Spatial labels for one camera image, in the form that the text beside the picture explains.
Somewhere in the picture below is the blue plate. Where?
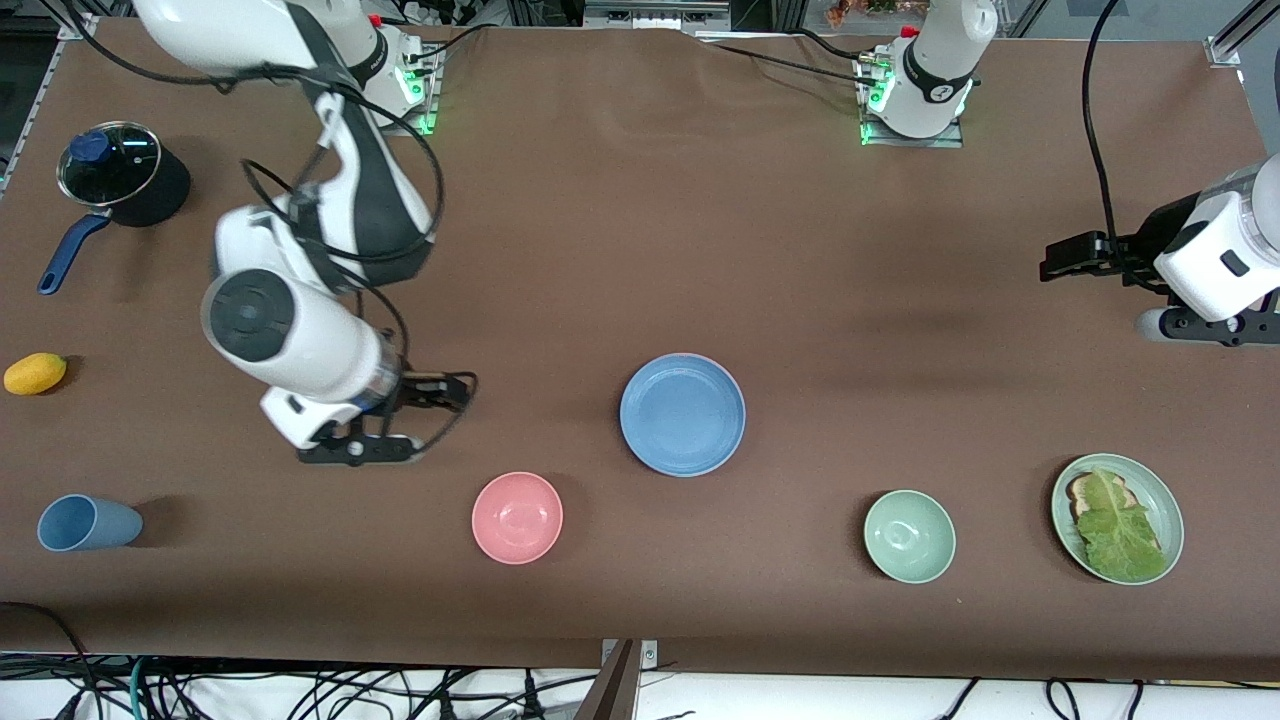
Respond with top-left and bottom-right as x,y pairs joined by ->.
619,353 -> 747,478

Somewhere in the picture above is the pink bowl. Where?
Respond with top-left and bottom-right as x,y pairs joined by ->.
471,471 -> 564,566

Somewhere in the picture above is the toast bread slice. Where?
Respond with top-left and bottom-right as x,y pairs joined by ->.
1066,472 -> 1136,521

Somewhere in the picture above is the green plate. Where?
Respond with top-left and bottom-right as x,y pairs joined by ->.
1050,453 -> 1185,587

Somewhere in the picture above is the green lettuce leaf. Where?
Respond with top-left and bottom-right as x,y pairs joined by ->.
1075,467 -> 1168,583

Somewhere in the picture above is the green bowl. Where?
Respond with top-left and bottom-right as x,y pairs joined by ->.
863,489 -> 957,585

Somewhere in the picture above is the blue cup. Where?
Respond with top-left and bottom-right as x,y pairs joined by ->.
37,494 -> 144,553

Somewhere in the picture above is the yellow lemon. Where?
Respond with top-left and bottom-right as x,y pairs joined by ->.
3,352 -> 68,396

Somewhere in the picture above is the grey metal device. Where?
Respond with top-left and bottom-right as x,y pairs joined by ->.
583,0 -> 733,33

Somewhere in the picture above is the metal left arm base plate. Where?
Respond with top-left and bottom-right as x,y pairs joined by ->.
860,55 -> 966,149

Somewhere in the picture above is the aluminium frame profile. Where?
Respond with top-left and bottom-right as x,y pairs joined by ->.
1205,0 -> 1280,69

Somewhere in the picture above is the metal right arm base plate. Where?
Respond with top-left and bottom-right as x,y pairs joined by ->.
385,45 -> 441,136

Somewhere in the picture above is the dark camera mount post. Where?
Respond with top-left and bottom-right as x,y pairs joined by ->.
572,640 -> 641,720

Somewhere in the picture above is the black base power cable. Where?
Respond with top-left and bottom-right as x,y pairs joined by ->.
405,22 -> 511,71
690,28 -> 891,91

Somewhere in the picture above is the green cable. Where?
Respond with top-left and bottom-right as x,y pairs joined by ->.
128,655 -> 161,720

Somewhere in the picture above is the black floor cable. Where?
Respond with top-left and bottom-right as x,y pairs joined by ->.
0,600 -> 96,720

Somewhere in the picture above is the aluminium table edge rail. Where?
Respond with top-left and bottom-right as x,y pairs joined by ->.
0,12 -> 101,193

